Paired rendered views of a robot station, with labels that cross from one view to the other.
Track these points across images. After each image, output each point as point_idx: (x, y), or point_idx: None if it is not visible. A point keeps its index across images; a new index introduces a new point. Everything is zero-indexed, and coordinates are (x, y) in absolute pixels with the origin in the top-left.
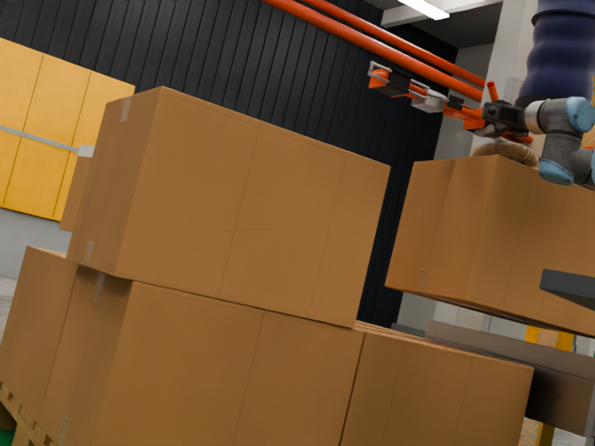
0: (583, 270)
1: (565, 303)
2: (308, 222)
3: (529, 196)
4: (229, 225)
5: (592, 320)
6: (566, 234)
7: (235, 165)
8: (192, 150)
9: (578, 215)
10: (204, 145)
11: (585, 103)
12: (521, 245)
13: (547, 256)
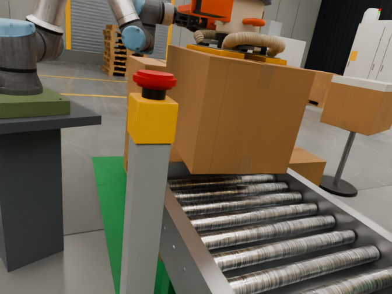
0: (181, 109)
1: (175, 131)
2: (137, 88)
3: (172, 63)
4: (132, 91)
5: (182, 147)
6: (178, 85)
7: (132, 73)
8: (130, 71)
9: (182, 70)
10: (130, 69)
11: (134, 1)
12: (169, 94)
13: (174, 100)
